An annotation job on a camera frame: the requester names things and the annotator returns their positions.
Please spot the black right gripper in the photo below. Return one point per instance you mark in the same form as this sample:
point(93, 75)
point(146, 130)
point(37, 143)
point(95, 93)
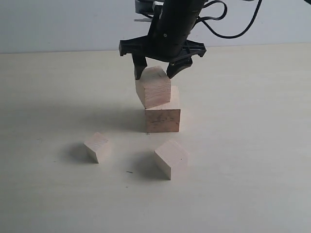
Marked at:
point(167, 38)

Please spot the smallest wooden cube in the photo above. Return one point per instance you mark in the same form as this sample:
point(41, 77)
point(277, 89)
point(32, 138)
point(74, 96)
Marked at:
point(98, 147)

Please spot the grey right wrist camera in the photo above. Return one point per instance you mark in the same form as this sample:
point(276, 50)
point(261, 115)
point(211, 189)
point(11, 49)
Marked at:
point(146, 6)

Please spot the second largest wooden cube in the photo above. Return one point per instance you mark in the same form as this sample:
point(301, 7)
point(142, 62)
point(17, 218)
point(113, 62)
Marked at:
point(154, 87)

